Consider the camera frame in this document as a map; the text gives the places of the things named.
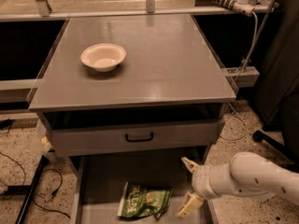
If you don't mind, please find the black drawer handle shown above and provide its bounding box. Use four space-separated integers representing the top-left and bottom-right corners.
125 133 154 143

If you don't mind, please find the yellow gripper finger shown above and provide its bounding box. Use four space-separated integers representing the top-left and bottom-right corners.
181 157 199 174
178 191 204 217

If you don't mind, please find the white power strip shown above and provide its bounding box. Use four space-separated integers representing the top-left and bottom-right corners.
209 0 254 17

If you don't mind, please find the white paper bowl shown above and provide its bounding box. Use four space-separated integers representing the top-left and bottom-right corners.
80 43 126 72

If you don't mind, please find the white power cable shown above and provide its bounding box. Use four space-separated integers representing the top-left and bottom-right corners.
233 10 259 79

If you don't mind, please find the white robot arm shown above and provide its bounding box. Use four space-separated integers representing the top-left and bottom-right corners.
178 152 299 217

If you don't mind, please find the black metal floor bar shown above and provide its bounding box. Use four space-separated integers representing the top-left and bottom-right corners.
15 155 49 224

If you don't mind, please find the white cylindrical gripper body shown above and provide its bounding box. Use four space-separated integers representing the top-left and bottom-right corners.
192 163 234 200

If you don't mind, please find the grey top drawer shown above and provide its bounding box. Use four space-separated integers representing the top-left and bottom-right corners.
48 119 224 157

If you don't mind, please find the green jalapeno chip bag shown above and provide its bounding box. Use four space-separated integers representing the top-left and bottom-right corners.
117 182 173 219

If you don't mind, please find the grey drawer cabinet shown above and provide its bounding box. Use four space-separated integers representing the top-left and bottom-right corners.
28 13 237 224

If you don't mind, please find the aluminium frame rail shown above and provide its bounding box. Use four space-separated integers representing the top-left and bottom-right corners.
0 4 272 22

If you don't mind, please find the open grey middle drawer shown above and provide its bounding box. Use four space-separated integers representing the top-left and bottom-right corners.
70 147 219 224

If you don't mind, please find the black floor cable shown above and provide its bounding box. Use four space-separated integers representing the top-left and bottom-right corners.
0 151 72 219

